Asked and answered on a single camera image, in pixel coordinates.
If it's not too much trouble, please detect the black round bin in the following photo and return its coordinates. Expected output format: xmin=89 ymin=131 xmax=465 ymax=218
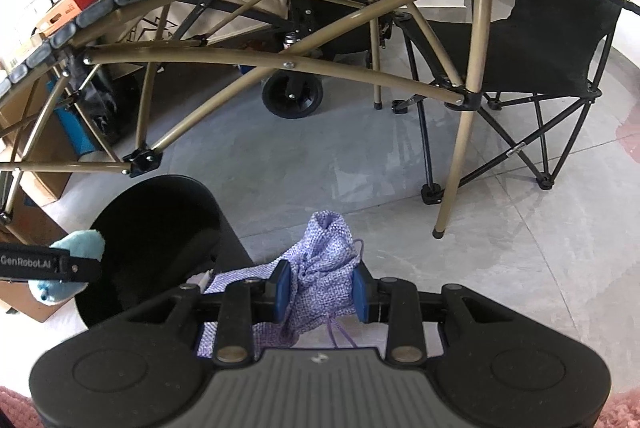
xmin=75 ymin=175 xmax=257 ymax=330

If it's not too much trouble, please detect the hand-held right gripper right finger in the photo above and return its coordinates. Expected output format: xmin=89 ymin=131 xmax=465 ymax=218
xmin=352 ymin=261 xmax=533 ymax=366

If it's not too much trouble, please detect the black folding chair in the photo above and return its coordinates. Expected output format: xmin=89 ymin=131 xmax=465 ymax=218
xmin=392 ymin=0 xmax=633 ymax=205

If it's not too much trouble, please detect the black bag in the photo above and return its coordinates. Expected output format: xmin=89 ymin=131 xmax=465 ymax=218
xmin=75 ymin=58 xmax=131 ymax=144

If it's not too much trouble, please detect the blue paper bag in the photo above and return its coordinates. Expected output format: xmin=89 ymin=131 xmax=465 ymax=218
xmin=52 ymin=103 xmax=103 ymax=161

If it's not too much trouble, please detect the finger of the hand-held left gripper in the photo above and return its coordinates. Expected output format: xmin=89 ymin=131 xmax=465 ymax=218
xmin=65 ymin=253 xmax=101 ymax=284

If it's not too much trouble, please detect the purple knit pouch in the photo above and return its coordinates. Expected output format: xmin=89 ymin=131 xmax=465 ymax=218
xmin=197 ymin=211 xmax=367 ymax=359

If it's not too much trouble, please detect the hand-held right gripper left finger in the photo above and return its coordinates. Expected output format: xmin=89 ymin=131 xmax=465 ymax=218
xmin=107 ymin=261 xmax=292 ymax=366

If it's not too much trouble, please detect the tan folding table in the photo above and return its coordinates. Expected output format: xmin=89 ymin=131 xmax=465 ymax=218
xmin=0 ymin=0 xmax=640 ymax=239

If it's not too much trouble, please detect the light blue plush toy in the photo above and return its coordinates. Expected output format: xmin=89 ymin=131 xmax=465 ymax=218
xmin=27 ymin=229 xmax=107 ymax=306

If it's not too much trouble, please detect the plain cardboard box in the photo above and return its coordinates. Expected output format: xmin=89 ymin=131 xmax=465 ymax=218
xmin=0 ymin=68 xmax=76 ymax=206

